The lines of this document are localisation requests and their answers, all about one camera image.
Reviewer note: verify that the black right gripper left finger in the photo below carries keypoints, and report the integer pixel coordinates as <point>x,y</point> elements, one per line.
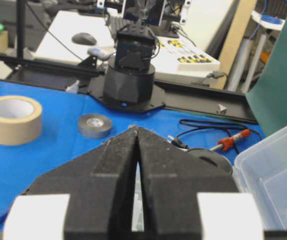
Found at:
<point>101,186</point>

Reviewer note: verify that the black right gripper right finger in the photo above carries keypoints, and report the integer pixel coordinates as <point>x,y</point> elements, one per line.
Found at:
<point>170,181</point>

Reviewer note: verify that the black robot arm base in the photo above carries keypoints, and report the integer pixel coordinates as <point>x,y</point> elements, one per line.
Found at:
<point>128,84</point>

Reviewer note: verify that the black round disc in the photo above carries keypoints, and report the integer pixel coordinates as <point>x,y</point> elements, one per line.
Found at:
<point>213,158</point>

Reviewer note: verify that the blue table mat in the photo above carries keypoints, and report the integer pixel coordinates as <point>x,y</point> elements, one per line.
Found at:
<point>61,141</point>

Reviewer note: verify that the clear plastic storage box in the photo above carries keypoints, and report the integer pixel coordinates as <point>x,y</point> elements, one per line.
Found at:
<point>261,170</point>

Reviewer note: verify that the beige masking tape roll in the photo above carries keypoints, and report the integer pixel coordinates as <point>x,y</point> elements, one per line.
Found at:
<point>20,120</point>

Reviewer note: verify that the white box yellow labels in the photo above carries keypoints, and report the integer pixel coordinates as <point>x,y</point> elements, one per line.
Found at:
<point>179,56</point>

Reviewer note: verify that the green board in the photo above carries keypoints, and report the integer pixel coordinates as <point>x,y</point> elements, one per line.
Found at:
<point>268,98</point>

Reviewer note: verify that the black computer mouse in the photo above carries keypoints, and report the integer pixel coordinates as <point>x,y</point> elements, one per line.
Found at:
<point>83,38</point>

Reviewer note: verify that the grey duct tape roll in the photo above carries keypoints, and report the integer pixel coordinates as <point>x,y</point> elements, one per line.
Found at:
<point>94,126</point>

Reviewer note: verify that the red black wire stripper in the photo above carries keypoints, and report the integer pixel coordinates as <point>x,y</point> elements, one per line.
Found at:
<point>227,143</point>

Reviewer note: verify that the black aluminium rail frame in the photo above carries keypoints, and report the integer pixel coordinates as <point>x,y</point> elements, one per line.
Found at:
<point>168,95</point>

